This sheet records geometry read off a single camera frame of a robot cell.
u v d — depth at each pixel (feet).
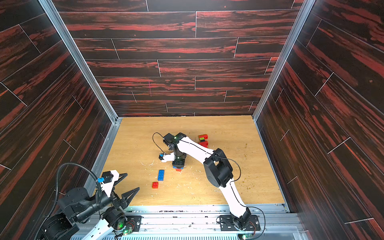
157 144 2.77
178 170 3.04
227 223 2.39
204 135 3.53
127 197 1.75
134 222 2.39
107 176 1.59
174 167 2.82
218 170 1.81
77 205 1.41
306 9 2.18
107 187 1.64
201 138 3.43
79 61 2.77
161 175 2.90
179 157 2.54
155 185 2.82
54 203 1.57
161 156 2.65
